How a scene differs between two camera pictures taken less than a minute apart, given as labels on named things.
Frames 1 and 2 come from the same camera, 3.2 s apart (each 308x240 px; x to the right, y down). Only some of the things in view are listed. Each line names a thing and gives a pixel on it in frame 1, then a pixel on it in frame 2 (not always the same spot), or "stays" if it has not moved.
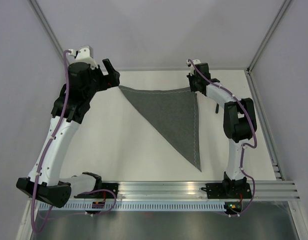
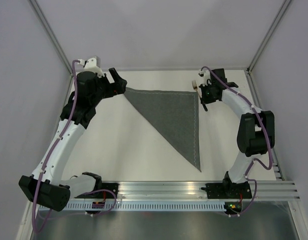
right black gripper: x=192 y=88 -> x=205 y=99
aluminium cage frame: x=278 y=174 stays
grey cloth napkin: x=174 y=113 stays
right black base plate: x=221 y=191 stays
